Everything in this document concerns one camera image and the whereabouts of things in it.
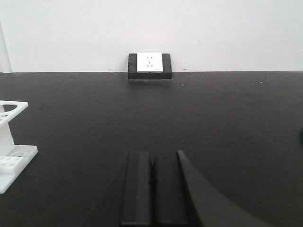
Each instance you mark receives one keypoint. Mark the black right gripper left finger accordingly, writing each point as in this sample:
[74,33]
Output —
[137,200]

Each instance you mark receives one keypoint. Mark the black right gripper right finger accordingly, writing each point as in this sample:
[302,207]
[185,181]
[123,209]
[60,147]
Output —
[184,198]

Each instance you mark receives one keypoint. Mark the white wall power socket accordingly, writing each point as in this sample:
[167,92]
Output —
[149,66]

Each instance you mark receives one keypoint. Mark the white test tube rack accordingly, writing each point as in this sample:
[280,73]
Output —
[13,158]

